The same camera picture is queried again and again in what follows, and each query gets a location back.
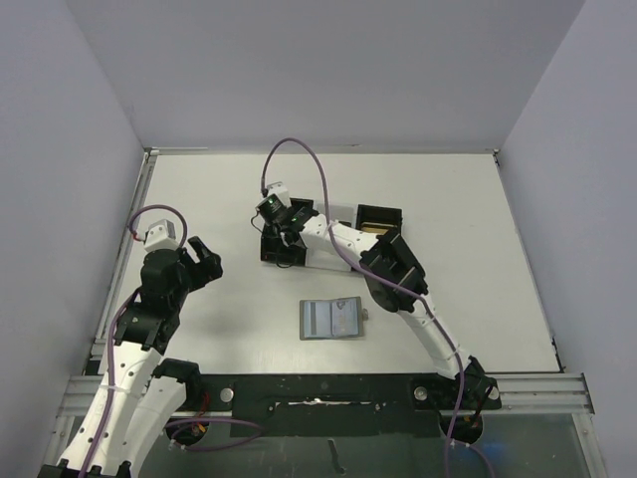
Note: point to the white photo card in sleeve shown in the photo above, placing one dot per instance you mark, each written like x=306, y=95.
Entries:
x=345, y=318

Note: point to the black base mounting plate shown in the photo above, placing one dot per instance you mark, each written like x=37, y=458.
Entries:
x=334, y=405

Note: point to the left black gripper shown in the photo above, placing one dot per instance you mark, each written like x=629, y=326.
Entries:
x=194, y=269

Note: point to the grey leather card holder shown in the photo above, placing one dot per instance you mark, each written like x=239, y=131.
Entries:
x=315, y=319

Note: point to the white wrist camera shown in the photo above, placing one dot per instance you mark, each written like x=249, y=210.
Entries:
x=160, y=235
x=281, y=191

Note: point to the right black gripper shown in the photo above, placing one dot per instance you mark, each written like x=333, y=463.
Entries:
x=274, y=238

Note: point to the black white three-bin tray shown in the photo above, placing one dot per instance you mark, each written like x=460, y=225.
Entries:
x=323, y=240

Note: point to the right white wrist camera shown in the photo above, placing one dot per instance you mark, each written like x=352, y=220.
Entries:
x=281, y=191

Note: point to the gold card in right bin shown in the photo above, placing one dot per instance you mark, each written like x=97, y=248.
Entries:
x=376, y=228

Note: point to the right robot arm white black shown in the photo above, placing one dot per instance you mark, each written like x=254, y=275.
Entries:
x=396, y=281

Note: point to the aluminium frame rail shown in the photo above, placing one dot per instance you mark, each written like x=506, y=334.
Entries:
x=543, y=393

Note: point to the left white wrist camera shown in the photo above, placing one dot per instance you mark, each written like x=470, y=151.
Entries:
x=160, y=235

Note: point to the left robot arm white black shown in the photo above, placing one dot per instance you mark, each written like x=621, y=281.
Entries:
x=141, y=388

